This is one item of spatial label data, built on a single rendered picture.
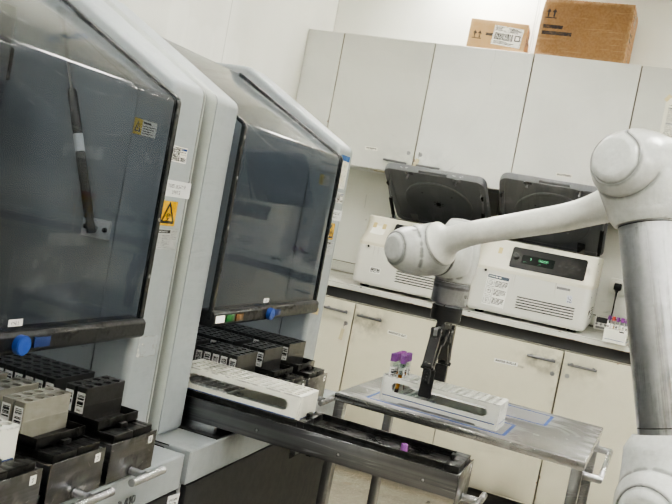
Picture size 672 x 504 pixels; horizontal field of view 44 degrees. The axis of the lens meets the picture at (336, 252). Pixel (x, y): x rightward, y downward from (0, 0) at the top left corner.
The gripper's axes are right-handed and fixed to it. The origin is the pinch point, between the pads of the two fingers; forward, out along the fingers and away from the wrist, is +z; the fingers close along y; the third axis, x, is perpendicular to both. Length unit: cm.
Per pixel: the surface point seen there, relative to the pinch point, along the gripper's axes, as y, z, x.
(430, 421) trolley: -10.9, 6.1, -4.1
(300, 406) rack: -42.2, 3.2, 15.7
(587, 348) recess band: 197, 3, -17
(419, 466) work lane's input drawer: -43.2, 7.6, -11.7
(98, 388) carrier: -81, 0, 37
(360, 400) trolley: -11.0, 5.9, 13.7
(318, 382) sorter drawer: 8.5, 8.8, 33.2
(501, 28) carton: 227, -145, 58
